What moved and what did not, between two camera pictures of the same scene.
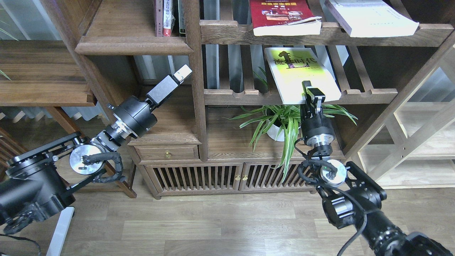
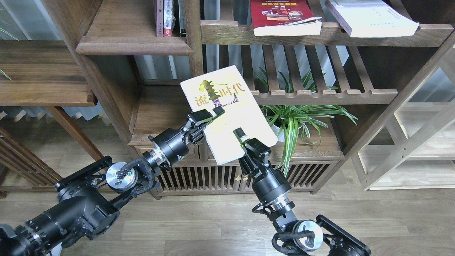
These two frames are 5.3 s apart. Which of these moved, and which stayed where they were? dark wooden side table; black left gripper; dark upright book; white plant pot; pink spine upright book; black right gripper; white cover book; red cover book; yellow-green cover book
Moved: yellow-green cover book; black right gripper; black left gripper
Stayed: red cover book; white cover book; white plant pot; dark wooden side table; pink spine upright book; dark upright book
